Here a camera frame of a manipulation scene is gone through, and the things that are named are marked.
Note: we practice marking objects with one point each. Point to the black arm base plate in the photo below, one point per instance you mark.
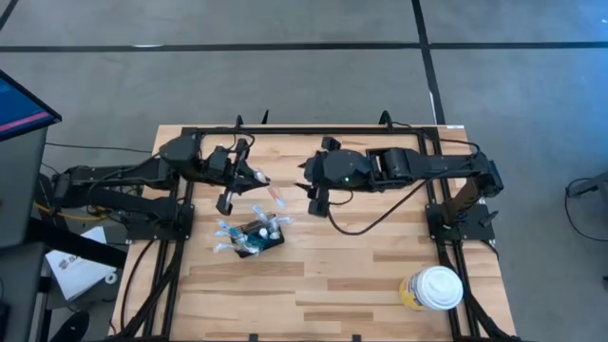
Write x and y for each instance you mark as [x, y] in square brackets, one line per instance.
[477, 230]
[142, 230]

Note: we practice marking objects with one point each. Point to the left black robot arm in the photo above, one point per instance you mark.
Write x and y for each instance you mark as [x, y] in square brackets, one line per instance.
[119, 178]

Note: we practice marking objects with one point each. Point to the black oval object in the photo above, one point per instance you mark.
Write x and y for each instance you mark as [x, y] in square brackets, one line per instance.
[73, 328]

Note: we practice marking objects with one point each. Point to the dark grey desk base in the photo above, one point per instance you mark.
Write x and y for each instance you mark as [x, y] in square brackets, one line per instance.
[19, 294]

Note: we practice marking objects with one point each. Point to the slim yellow-headed toothbrush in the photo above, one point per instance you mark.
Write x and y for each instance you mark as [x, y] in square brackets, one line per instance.
[275, 192]

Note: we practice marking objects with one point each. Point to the packaged toothbrushes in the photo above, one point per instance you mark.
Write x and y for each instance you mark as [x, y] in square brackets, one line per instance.
[285, 220]

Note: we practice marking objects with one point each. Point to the white label sticker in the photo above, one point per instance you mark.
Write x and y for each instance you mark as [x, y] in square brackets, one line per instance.
[455, 127]

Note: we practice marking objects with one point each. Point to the white toothbrush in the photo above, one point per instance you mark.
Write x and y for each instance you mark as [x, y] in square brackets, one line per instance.
[221, 233]

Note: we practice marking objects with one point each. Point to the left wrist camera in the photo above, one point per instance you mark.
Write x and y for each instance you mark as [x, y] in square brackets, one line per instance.
[218, 160]

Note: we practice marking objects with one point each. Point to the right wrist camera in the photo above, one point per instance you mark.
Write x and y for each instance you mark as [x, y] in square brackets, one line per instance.
[318, 206]

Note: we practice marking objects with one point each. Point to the Lysol wipes canister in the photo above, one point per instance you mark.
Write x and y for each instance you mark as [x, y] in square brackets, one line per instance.
[434, 287]

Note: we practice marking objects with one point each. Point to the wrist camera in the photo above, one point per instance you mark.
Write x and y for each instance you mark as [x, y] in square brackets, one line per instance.
[318, 206]
[218, 160]

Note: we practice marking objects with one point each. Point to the blue screen monitor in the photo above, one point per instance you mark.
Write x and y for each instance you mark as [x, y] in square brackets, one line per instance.
[19, 109]

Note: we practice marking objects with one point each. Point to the white tape roll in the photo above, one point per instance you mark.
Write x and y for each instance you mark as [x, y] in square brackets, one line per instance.
[107, 278]

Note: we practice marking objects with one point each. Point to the grey floor object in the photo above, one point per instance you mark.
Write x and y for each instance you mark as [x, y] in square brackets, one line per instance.
[594, 185]

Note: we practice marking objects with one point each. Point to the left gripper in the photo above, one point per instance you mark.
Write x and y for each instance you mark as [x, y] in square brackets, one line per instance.
[235, 173]

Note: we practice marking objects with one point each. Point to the black desk bar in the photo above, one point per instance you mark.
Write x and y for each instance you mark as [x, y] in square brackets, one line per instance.
[71, 242]

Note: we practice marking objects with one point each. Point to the white booklet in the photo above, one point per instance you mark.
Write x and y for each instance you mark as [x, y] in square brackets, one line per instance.
[76, 271]

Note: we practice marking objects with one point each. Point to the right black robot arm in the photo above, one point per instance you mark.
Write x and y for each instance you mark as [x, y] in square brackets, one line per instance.
[427, 164]

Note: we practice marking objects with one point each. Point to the light blue toothbrush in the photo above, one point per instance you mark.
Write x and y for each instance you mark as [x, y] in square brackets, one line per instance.
[273, 228]

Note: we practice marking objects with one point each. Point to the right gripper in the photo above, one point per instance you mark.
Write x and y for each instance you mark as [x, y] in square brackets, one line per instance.
[323, 171]

